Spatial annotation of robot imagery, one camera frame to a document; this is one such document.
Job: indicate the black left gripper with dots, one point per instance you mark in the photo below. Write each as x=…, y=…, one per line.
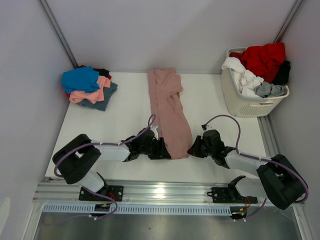
x=161, y=152

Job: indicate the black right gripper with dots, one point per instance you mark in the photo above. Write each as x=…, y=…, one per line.
x=194, y=149

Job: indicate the dusty pink graphic t-shirt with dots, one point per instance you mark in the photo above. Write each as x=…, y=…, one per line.
x=164, y=86

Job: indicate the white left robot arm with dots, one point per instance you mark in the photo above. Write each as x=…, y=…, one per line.
x=75, y=160

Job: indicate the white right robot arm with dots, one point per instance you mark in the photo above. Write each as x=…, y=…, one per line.
x=274, y=179

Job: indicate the white perforated laundry basket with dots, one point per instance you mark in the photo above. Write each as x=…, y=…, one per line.
x=242, y=106

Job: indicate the slate blue t-shirt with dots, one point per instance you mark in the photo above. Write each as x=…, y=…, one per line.
x=101, y=105

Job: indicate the white t-shirt in basket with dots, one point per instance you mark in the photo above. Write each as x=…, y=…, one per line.
x=245, y=80

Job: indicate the salmon pink t-shirt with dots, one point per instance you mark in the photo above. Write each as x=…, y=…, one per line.
x=97, y=96

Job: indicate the grey t-shirt in basket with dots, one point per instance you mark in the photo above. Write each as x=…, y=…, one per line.
x=268, y=90

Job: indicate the black folded t-shirt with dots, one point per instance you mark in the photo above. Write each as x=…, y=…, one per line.
x=103, y=72

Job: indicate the black t-shirt in basket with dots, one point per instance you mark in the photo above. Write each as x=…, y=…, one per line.
x=282, y=76

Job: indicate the red t-shirt in basket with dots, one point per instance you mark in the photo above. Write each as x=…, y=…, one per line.
x=263, y=61

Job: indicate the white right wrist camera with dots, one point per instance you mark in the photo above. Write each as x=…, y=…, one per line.
x=206, y=127

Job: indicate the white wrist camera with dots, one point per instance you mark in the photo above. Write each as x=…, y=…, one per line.
x=206, y=127
x=156, y=130

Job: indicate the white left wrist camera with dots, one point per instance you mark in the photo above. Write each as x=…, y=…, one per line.
x=156, y=130

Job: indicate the aluminium mounting rail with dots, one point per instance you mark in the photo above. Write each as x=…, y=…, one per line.
x=135, y=192

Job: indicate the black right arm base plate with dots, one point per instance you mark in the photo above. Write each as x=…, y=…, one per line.
x=225, y=195

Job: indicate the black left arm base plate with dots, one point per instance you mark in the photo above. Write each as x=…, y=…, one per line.
x=116, y=192

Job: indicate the right side aluminium rail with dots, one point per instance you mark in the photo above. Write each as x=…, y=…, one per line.
x=270, y=142

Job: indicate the white slotted cable duct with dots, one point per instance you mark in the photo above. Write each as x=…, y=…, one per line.
x=90, y=208

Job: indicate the right aluminium frame post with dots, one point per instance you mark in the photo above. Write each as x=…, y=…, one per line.
x=289, y=19

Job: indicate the aluminium frame post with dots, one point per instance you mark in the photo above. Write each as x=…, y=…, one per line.
x=49, y=14
x=289, y=19

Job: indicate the left aluminium frame post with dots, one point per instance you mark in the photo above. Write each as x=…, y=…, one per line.
x=49, y=14

